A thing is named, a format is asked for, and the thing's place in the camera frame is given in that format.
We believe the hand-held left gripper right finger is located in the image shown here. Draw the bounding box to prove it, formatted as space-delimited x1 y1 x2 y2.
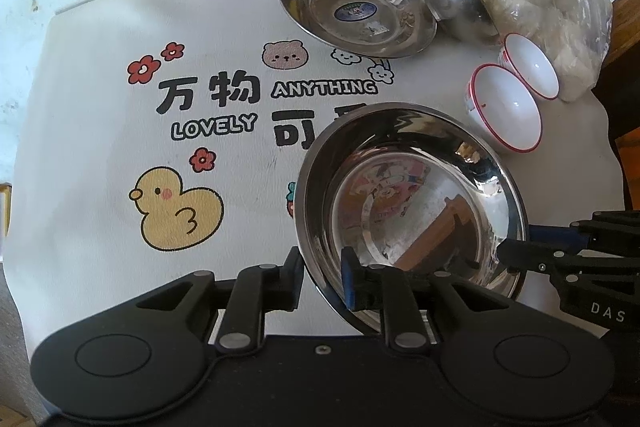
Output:
341 247 503 354

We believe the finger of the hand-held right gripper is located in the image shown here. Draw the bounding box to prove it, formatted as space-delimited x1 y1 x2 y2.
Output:
527 209 640 258
497 238 640 295

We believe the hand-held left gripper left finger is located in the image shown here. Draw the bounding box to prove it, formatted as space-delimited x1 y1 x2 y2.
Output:
135 247 307 354

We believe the plain stainless steel plate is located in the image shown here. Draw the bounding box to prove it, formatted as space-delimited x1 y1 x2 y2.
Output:
295 103 530 335

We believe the white bowl with red speck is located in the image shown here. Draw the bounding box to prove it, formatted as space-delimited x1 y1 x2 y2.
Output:
467 63 543 154

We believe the white bowl with dark speck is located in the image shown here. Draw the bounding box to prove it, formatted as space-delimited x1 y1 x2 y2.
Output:
497 33 560 102

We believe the wooden furniture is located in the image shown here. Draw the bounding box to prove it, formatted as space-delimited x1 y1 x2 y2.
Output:
592 0 640 208

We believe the printed white tablecloth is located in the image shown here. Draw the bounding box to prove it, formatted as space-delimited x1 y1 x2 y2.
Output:
7 0 628 408

